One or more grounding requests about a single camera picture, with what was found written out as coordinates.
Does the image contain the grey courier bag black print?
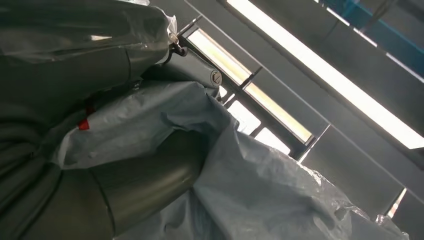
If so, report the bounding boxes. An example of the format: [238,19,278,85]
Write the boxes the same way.
[52,80,410,240]

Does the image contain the black framed window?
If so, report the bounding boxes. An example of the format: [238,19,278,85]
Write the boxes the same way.
[186,28,314,157]

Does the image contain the ceiling light strip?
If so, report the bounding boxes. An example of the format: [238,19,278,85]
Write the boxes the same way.
[226,0,424,151]

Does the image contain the blue ceiling beam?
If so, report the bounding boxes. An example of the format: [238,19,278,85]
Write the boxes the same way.
[322,0,424,79]

